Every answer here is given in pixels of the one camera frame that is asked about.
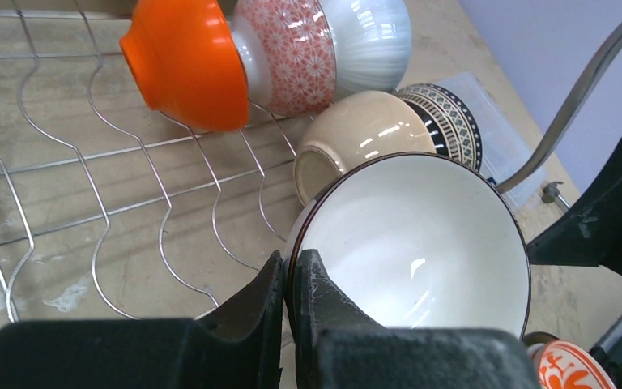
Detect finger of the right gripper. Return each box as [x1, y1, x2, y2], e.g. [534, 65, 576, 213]
[526, 138, 622, 276]

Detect steel two-tier dish rack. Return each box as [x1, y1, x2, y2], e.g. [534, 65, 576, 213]
[0, 1, 309, 327]

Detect beige speckled bowl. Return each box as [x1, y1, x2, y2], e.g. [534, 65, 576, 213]
[293, 91, 436, 205]

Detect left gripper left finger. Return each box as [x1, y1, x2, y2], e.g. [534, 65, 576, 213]
[0, 252, 283, 388]

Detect grey leaf pattern bowl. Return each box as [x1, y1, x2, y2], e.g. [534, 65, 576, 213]
[231, 1, 336, 117]

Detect clear plastic screw box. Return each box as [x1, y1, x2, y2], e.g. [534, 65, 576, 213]
[435, 71, 532, 185]

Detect white red-rimmed bowl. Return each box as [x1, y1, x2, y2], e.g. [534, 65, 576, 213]
[283, 152, 531, 337]

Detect red floral pattern bowl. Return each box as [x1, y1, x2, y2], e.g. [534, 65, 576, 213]
[522, 331, 616, 389]

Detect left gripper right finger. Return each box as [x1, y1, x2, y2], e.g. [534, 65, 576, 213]
[288, 249, 539, 388]

